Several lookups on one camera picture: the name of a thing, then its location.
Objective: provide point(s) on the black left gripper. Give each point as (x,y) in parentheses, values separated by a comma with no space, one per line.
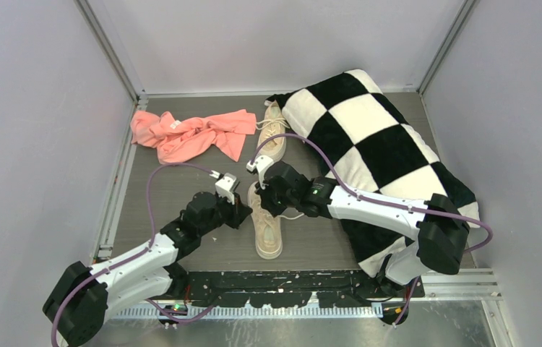
(238,211)

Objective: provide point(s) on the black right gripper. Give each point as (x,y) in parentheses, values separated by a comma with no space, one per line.
(264,193)

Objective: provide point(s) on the beige sneaker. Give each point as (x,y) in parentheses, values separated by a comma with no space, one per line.
(267,229)
(273,124)

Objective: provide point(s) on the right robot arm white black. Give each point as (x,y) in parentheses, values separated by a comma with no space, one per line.
(435,228)

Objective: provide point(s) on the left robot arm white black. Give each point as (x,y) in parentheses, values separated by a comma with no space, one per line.
(85,297)

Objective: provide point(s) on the black white checkered pillow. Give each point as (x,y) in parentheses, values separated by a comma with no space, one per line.
(366,141)

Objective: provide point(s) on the pink cloth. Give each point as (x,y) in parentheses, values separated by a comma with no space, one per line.
(180,141)

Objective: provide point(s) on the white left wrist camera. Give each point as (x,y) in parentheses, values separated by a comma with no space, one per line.
(225,185)

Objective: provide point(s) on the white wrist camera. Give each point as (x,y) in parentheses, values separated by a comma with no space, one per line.
(259,166)
(225,185)

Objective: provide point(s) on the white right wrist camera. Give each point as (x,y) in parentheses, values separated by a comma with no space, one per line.
(259,166)

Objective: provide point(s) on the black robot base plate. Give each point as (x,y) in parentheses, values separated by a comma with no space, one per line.
(281,289)

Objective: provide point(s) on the aluminium front rail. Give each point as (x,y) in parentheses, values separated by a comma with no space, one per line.
(467,286)

